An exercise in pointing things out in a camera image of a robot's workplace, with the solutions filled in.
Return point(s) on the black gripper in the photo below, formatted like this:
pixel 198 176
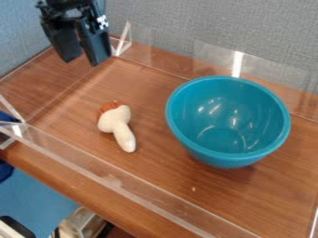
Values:
pixel 61 14

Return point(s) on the white brown-capped toy mushroom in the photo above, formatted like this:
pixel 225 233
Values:
pixel 114 117

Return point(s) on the blue plastic bowl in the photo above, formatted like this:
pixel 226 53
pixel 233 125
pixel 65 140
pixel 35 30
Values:
pixel 229 120

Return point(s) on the clear acrylic back panel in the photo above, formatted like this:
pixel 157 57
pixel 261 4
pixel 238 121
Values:
pixel 191 58

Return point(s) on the clear acrylic front barrier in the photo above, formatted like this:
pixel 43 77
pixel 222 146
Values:
pixel 134 204

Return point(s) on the black white device below table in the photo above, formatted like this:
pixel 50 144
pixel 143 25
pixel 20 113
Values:
pixel 12 229

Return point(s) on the clear acrylic corner bracket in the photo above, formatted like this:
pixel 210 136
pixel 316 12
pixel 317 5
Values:
pixel 121 44

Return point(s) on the metal table frame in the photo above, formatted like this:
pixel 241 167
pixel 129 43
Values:
pixel 83 224

